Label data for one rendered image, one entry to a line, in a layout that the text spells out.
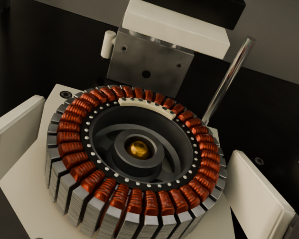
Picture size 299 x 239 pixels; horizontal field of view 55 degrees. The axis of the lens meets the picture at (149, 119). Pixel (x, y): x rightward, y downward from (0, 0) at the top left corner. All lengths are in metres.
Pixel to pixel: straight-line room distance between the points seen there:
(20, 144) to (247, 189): 0.13
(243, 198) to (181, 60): 0.15
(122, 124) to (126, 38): 0.10
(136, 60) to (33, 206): 0.17
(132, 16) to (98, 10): 0.25
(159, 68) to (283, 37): 0.21
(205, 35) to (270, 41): 0.28
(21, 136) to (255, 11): 0.33
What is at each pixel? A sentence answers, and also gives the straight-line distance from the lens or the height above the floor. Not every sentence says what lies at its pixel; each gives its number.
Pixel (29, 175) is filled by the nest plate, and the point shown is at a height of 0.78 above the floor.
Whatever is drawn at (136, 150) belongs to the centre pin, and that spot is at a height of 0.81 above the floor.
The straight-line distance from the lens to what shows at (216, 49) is 0.17.
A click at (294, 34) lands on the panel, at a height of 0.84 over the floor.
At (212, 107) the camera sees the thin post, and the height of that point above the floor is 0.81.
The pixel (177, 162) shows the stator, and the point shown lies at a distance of 0.20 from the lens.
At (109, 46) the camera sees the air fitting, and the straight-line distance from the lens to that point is 0.29.
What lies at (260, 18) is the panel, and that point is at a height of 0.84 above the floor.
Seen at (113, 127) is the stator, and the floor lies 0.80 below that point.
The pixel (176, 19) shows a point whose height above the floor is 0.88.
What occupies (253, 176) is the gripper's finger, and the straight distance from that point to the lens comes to 0.18.
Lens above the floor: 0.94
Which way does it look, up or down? 39 degrees down
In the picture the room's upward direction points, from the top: 22 degrees clockwise
